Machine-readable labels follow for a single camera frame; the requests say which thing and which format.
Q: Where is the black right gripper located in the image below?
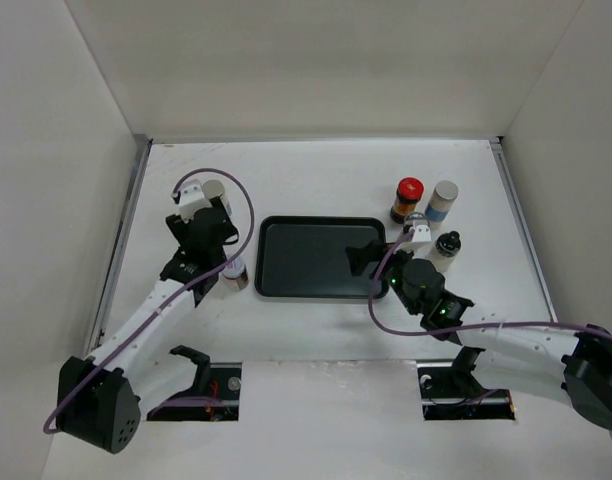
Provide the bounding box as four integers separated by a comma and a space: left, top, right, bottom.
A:
346, 239, 420, 315

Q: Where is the silver lid blue shaker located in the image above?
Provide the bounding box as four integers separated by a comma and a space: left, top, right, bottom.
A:
202, 179, 232, 216

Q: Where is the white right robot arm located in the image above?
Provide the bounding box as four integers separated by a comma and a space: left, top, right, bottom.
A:
345, 241, 612, 431

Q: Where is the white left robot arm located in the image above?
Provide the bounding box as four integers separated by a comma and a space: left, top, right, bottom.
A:
45, 198, 239, 454

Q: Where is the black rectangular tray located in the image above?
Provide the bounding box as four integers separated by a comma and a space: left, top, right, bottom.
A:
254, 215, 386, 301

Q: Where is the clear lid salt grinder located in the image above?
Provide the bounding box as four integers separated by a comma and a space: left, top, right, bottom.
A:
402, 212, 430, 235

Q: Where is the red lid sauce jar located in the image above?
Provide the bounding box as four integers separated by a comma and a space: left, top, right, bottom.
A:
390, 177, 424, 224

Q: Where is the black cap white bottle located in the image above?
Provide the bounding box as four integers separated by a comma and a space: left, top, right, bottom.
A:
426, 230, 462, 273

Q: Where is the blue label spice shaker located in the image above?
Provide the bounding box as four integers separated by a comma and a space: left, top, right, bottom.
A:
424, 180, 459, 226

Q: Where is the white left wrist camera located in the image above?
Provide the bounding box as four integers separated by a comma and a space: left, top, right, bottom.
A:
174, 180, 211, 223

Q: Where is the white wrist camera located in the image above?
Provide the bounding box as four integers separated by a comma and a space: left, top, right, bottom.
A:
174, 180, 211, 223
401, 224, 432, 253

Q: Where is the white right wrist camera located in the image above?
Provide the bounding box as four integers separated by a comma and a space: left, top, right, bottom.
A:
401, 224, 432, 253

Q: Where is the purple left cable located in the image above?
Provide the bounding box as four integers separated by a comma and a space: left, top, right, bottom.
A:
42, 167, 258, 435

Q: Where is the purple cable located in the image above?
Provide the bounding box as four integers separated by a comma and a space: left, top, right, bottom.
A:
42, 167, 258, 435
367, 227, 612, 349

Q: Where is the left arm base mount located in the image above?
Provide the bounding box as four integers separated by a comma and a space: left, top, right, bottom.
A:
146, 345, 243, 422

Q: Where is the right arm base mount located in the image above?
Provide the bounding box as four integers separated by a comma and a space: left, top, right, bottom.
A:
417, 347, 515, 421

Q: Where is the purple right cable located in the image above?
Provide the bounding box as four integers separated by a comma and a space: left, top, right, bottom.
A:
367, 227, 612, 349

